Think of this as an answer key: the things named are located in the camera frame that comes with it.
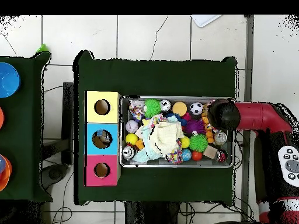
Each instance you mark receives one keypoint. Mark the orange foam ball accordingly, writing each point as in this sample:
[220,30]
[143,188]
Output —
[179,108]

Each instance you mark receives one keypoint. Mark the black and white soccer ball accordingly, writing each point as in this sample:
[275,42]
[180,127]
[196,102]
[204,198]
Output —
[196,108]

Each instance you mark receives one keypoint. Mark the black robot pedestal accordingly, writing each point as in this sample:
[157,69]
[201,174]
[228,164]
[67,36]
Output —
[151,214]

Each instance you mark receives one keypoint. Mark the blue bowl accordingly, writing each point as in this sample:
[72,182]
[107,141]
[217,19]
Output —
[8,80]

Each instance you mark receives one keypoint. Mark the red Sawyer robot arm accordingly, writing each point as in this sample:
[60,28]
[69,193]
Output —
[257,116]

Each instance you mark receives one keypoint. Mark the mint green cloth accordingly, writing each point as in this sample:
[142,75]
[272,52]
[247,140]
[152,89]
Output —
[144,140]

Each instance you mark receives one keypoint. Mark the shallow clear mesh bin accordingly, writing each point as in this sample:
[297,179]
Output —
[186,99]

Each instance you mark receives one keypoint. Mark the small green object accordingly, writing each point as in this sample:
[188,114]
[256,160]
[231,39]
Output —
[42,49]

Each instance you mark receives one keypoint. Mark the purple spiky ball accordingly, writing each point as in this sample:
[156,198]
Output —
[195,126]

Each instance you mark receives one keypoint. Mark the crushed clear plastic bottle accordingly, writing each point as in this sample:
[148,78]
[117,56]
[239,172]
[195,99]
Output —
[100,133]

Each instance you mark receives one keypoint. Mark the dark green side tablecloth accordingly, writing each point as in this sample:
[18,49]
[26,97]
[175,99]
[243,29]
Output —
[25,128]

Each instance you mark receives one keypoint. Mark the yellow ball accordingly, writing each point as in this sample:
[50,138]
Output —
[131,138]

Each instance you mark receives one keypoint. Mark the white baseball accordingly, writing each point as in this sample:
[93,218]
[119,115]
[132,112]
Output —
[132,126]

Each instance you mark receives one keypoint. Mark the green spiky ball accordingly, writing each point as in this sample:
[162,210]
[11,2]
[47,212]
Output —
[152,108]

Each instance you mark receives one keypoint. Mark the wooden box with three holes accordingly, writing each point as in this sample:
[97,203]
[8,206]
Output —
[112,149]

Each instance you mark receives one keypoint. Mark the orange bowl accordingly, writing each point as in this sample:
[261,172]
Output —
[8,179]
[1,117]

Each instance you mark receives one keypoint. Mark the small blue cup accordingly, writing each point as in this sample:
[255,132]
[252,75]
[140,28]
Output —
[1,163]

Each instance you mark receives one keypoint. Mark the white tray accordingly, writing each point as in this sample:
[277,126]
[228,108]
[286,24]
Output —
[205,19]

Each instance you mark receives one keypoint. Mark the small clear plastic bottle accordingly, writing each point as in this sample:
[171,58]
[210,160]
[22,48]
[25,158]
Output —
[107,138]

